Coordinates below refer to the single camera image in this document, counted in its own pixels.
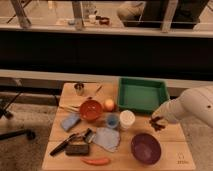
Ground dark red grape bunch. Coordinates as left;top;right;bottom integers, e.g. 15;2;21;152
149;116;165;131

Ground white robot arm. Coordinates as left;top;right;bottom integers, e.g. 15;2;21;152
150;86;213;130

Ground red bowl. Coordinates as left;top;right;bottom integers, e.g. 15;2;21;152
79;100;103;121

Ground purple bowl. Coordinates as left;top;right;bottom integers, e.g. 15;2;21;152
131;133;161;165

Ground orange peach fruit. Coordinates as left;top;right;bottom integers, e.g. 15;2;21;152
104;99;115;111

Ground small metal cup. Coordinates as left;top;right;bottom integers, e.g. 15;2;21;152
74;82;84;96

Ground green plastic tray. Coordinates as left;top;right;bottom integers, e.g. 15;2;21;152
117;77;170;114

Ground blue cup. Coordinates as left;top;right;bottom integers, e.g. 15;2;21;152
105;113;119;129

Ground white cup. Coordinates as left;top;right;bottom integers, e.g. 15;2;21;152
119;110;135;130

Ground wooden chopsticks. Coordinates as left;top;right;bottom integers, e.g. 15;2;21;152
59;105;79;113

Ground black peeler tool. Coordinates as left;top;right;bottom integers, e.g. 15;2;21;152
80;128;95;144

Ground light blue cloth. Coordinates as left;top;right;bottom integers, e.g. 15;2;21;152
93;127;120;152

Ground blue sponge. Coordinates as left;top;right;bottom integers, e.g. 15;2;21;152
61;114;80;131

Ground dark rectangular block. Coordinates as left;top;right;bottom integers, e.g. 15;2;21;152
65;144;90;156

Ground orange carrot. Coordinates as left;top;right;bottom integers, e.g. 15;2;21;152
81;158;110;166

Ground black chair base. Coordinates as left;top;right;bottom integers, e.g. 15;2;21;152
0;92;37;142

